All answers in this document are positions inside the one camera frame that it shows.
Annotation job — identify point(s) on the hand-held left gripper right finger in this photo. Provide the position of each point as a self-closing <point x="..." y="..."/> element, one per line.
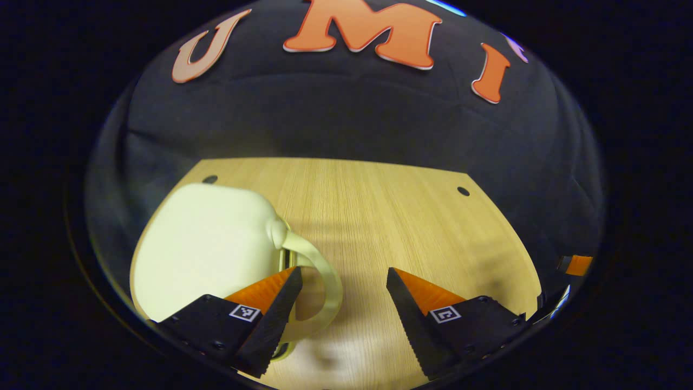
<point x="414" y="325"/>

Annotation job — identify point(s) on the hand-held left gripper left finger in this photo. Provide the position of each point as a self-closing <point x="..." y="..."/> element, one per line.
<point x="276" y="325"/>

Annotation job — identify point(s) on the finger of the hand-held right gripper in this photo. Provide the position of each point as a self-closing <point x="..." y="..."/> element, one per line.
<point x="578" y="265"/>

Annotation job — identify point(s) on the cream suitcase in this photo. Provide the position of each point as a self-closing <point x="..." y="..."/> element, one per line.
<point x="206" y="244"/>

